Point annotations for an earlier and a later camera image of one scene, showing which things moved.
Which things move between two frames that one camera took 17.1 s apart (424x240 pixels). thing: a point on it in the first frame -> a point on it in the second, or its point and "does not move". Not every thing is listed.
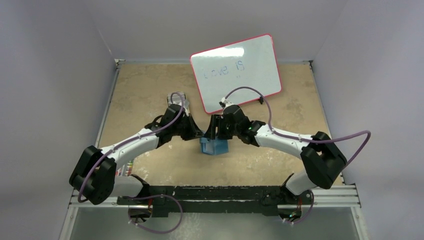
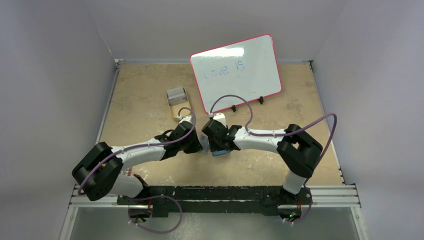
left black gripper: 194,132 -> 196,147
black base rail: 265,199 does not move
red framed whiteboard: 252,63 does not move
